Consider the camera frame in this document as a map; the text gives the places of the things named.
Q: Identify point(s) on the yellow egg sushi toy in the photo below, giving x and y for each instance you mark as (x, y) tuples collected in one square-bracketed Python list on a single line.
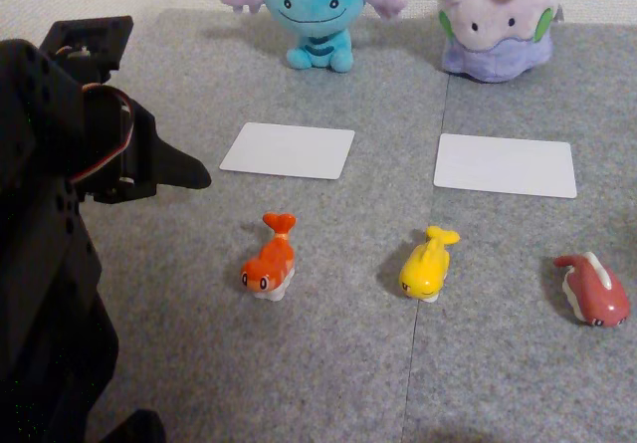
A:
[(425, 269)]

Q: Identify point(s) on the orange shrimp sushi toy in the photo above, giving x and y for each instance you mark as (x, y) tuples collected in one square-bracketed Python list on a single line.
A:
[(273, 264)]

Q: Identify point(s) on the blue Wooper plush toy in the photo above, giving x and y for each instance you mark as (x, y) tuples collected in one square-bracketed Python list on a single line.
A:
[(311, 10)]

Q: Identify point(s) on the purple Goomy plush toy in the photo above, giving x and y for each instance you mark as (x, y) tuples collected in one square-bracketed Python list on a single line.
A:
[(497, 30)]

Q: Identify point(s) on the red tuna sushi toy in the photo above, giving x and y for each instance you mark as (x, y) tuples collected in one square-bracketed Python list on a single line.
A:
[(594, 288)]

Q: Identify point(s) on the white rectangular card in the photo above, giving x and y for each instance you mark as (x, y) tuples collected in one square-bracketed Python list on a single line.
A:
[(505, 165), (288, 150)]

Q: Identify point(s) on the grey carpet mat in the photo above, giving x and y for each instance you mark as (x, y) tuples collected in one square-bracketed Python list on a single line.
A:
[(507, 363), (298, 353)]

